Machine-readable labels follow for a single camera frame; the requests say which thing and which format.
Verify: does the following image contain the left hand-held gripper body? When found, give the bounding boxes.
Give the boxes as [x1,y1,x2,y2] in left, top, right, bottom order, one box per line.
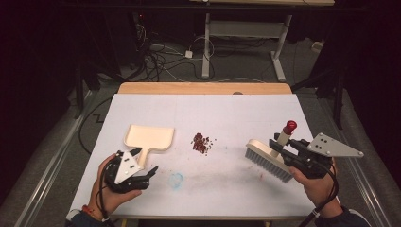
[103,150,151,194]

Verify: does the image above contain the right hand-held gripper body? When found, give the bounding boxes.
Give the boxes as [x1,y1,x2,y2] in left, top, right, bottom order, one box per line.
[281,131,365,180]

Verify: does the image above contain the cream brush with red cap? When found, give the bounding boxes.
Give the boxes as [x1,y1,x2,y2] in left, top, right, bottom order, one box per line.
[244,119,298,183]

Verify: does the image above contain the cream dustpan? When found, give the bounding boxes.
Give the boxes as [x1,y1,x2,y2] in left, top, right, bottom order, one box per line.
[123,124,176,170]

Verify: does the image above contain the pile of red scraps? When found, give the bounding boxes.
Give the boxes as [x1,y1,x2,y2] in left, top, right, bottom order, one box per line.
[190,131,218,156]

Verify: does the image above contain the person's right hand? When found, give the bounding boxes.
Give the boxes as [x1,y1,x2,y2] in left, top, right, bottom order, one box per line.
[288,157,343,210]

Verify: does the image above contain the person's left hand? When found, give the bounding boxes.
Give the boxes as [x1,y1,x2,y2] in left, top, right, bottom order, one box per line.
[89,153,143,216]

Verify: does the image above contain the black stand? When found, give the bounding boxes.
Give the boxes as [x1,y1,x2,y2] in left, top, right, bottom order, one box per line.
[290,67,345,131]

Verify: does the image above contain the white table mat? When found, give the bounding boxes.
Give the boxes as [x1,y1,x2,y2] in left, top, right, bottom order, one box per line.
[69,93,317,219]

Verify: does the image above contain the wooden table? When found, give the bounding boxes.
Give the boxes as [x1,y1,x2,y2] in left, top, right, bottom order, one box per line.
[111,81,293,221]

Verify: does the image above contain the left hand-held gripper cable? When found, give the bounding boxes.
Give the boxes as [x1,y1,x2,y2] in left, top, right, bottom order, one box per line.
[97,156,112,223]

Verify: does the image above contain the hand-held gripper cable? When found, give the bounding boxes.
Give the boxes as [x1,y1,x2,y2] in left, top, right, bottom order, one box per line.
[298,162,340,227]
[97,156,112,223]

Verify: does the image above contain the right hand-held gripper cable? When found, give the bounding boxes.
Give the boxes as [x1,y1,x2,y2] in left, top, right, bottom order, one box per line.
[298,162,340,227]

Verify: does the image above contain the metal floor rail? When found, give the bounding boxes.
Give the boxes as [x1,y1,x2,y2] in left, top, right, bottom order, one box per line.
[318,97,393,227]
[21,90,97,227]

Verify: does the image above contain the red bracelet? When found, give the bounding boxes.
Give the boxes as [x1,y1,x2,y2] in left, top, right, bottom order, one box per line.
[81,204,102,220]

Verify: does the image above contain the black floor cable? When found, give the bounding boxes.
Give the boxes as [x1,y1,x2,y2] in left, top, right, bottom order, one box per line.
[78,96,114,155]

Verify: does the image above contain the tangle of floor cables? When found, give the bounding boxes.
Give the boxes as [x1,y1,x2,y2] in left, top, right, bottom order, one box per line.
[131,12,217,83]

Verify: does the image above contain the white desk frame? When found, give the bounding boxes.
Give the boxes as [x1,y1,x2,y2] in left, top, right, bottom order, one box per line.
[188,0,336,83]

